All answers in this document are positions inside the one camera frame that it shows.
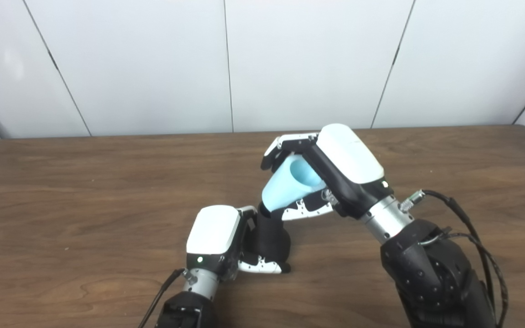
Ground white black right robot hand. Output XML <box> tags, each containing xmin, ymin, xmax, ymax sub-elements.
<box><xmin>261</xmin><ymin>123</ymin><xmax>394</xmax><ymax>221</ymax></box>

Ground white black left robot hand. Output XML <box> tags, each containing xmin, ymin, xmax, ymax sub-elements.
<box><xmin>185</xmin><ymin>205</ymin><xmax>291</xmax><ymax>279</ymax></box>

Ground black flared nozzle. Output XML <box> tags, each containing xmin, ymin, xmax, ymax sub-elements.
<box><xmin>253</xmin><ymin>203</ymin><xmax>292</xmax><ymax>267</ymax></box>

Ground light blue cylinder cup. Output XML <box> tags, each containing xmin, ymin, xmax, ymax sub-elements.
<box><xmin>262</xmin><ymin>154</ymin><xmax>327</xmax><ymax>212</ymax></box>

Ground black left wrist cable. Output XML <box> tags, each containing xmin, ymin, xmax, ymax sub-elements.
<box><xmin>137</xmin><ymin>269</ymin><xmax>185</xmax><ymax>328</ymax></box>

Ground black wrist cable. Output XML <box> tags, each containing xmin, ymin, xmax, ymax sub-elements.
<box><xmin>137</xmin><ymin>269</ymin><xmax>185</xmax><ymax>328</ymax></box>
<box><xmin>399</xmin><ymin>189</ymin><xmax>509</xmax><ymax>328</ymax></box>

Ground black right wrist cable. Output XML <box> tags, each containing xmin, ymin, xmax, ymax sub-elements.
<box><xmin>399</xmin><ymin>189</ymin><xmax>509</xmax><ymax>328</ymax></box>

